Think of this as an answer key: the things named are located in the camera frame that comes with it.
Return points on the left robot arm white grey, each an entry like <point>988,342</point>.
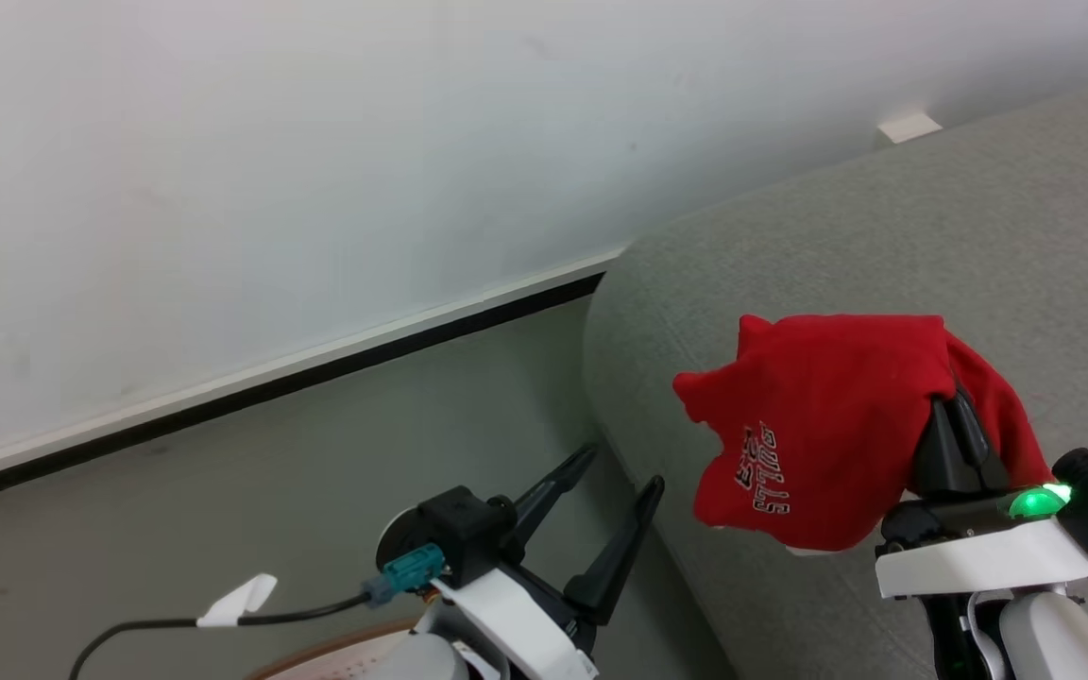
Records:
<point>412,663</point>

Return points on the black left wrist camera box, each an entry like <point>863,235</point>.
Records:
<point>459,529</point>

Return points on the red garment with white print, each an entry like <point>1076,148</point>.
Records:
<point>827,406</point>

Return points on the black and white baseboard strip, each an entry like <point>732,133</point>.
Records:
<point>270,378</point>

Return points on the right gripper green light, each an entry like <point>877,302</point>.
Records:
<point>969,557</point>

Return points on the small white block at wall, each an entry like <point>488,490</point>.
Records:
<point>909,127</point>

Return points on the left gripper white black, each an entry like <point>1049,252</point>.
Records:
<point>516,619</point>

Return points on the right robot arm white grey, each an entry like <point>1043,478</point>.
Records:
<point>1054,637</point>

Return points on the grey-green fabric sofa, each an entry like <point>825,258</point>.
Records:
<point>884,246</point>

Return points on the teal connector on left gripper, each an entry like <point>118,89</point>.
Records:
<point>407,571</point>

